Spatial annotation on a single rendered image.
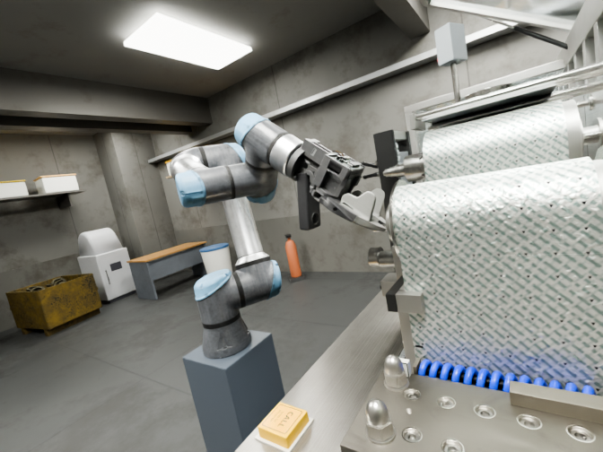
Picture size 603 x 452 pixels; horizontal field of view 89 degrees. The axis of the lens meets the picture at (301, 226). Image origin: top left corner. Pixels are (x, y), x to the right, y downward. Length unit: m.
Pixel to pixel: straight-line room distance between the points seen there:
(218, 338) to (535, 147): 0.88
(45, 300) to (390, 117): 5.05
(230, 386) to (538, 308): 0.75
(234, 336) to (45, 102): 4.00
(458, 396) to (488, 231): 0.23
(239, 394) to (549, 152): 0.92
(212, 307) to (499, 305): 0.72
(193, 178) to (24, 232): 6.34
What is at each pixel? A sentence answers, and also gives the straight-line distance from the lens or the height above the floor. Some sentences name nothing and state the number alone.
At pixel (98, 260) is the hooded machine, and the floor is 0.76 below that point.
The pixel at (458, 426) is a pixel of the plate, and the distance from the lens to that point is 0.48.
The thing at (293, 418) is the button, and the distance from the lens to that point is 0.68.
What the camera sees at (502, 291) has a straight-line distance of 0.51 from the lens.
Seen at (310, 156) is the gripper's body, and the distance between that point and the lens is 0.58.
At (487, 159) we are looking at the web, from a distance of 0.71.
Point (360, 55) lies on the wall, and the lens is 4.29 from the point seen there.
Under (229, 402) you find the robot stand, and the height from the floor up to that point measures 0.80.
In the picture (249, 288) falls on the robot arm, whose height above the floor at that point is 1.07.
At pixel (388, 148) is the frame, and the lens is 0.84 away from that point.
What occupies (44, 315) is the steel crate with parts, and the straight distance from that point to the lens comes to 5.46.
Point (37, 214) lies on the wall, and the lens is 7.00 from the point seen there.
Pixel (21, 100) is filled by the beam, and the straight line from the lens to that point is 4.57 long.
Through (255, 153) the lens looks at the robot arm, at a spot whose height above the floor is 1.43.
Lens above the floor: 1.35
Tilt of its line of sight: 7 degrees down
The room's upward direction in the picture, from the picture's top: 11 degrees counter-clockwise
